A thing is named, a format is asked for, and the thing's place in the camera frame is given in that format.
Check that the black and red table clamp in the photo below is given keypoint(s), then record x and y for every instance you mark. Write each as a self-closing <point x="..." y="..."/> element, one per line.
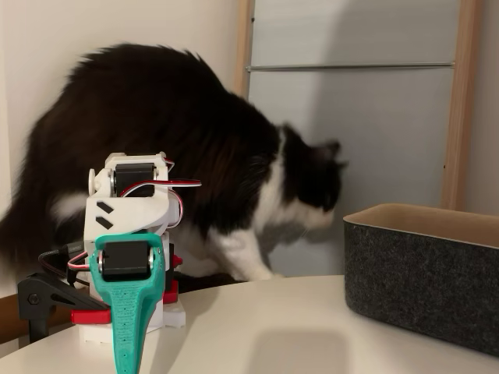
<point x="47" y="296"/>
<point x="171" y="292"/>

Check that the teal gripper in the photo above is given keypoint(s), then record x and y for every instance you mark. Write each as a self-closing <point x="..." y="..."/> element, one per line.
<point x="123" y="260"/>

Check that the black and white cat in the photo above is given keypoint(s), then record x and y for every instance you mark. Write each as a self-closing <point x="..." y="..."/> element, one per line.
<point x="148" y="109"/>

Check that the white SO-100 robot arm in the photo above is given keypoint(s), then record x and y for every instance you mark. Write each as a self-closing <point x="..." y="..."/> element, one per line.
<point x="128" y="210"/>

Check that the grey shelf panel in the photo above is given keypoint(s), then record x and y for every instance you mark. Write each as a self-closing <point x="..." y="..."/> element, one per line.
<point x="390" y="117"/>

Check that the light wooden shelf post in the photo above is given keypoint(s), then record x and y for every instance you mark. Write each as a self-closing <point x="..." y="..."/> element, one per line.
<point x="243" y="39"/>
<point x="462" y="97"/>

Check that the metal shelf rod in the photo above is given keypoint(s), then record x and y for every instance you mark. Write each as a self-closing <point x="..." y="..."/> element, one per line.
<point x="351" y="66"/>

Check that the dark grey felt box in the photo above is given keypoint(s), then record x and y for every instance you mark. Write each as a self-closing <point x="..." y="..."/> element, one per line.
<point x="421" y="280"/>

